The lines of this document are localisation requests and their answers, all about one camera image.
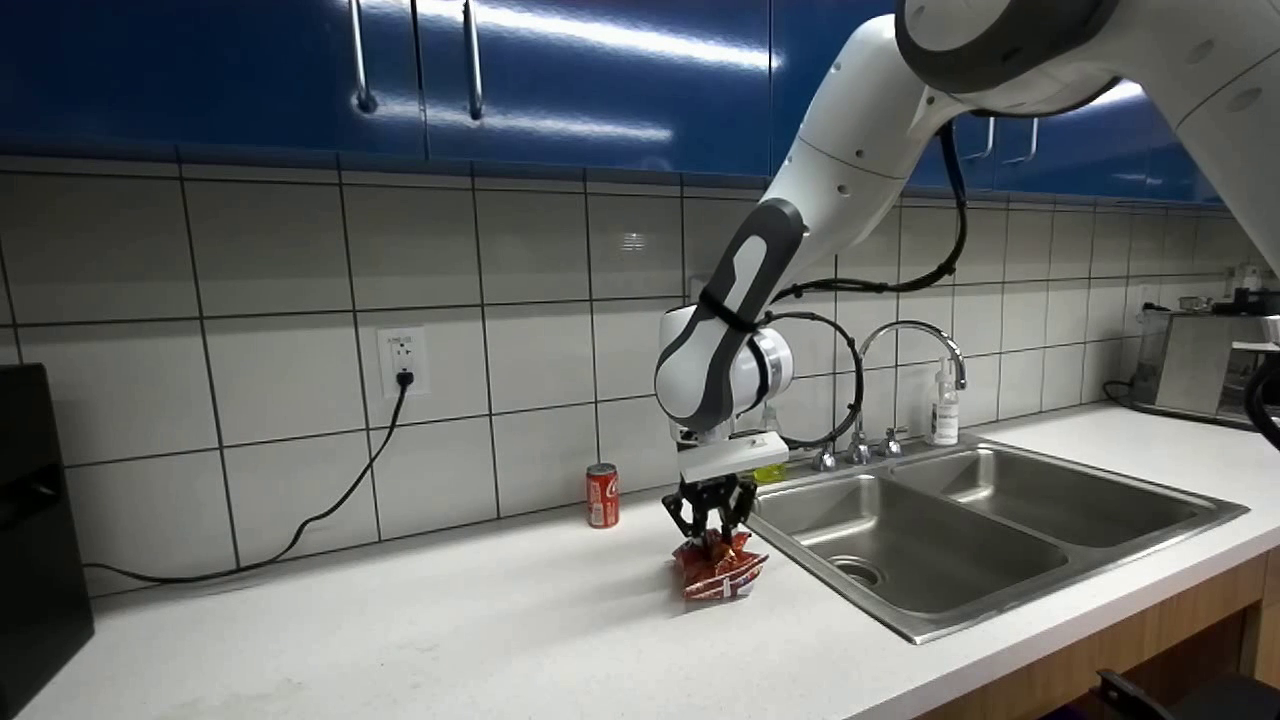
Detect red snack bag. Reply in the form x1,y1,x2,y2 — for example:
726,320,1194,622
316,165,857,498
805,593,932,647
668,528,777,609

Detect silver coffee machine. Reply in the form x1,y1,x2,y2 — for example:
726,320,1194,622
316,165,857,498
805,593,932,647
1147,303,1280,435

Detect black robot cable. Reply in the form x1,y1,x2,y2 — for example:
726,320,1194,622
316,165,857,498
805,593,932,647
758,114,976,455

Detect chrome gooseneck faucet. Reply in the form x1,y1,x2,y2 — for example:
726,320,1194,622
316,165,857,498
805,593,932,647
800,315,970,477

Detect blue cabinet door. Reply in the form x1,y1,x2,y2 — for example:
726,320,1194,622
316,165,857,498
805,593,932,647
415,0,781,182
0,0,425,172
767,0,1224,209

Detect black countertop appliance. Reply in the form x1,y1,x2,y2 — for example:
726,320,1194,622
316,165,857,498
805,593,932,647
0,359,101,720

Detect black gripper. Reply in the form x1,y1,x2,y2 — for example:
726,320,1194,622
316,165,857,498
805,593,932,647
659,473,758,543

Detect black power cord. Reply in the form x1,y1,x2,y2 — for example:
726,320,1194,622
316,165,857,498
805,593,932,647
80,369,418,593

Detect red soda can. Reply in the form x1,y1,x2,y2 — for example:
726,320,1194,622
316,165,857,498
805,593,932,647
583,461,622,530

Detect white soap bottle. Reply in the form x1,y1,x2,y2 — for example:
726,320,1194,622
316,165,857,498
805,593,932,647
928,363,969,452

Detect black chair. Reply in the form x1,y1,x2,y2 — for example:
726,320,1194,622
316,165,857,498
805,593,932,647
1093,665,1280,720

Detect stainless steel double sink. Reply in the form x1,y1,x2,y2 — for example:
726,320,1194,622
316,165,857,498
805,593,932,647
699,435,1253,647

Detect white wall power outlet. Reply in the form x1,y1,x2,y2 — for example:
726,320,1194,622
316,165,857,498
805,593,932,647
377,325,436,400

